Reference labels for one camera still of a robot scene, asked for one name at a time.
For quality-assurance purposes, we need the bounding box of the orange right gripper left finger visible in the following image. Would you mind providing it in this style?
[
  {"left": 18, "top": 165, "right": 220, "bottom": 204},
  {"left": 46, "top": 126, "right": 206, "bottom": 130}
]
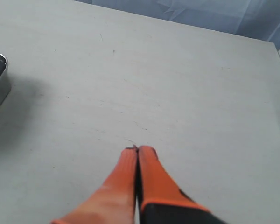
[{"left": 52, "top": 147, "right": 137, "bottom": 224}]

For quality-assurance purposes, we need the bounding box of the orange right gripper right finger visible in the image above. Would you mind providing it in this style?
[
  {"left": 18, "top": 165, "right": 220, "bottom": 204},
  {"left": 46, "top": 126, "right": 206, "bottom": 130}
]
[{"left": 137, "top": 145, "right": 213, "bottom": 224}]

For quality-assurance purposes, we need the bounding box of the stainless steel lunch box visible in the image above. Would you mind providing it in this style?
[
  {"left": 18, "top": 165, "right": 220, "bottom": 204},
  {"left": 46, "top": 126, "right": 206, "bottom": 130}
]
[{"left": 0, "top": 58, "right": 12, "bottom": 106}]

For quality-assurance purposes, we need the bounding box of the grey wrinkled backdrop curtain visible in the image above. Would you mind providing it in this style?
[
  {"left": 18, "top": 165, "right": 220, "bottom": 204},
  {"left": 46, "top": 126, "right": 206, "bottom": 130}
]
[{"left": 87, "top": 0, "right": 280, "bottom": 49}]

